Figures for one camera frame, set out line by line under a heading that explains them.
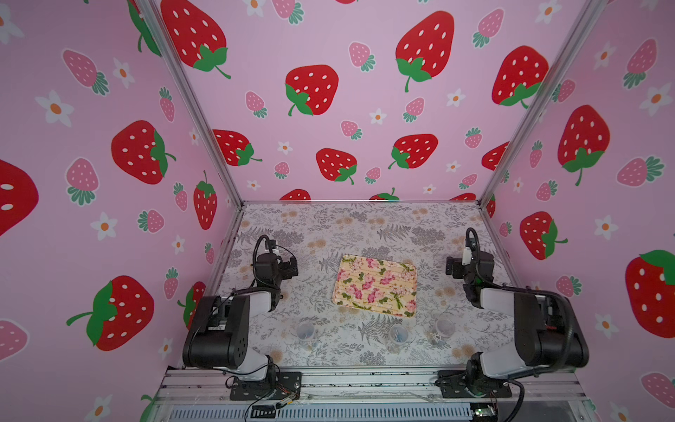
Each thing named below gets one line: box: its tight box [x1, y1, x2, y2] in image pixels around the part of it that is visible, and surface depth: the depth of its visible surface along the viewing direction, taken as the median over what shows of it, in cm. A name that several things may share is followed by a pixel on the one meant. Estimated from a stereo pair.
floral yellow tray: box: [332, 254, 418, 318], surface depth 97 cm
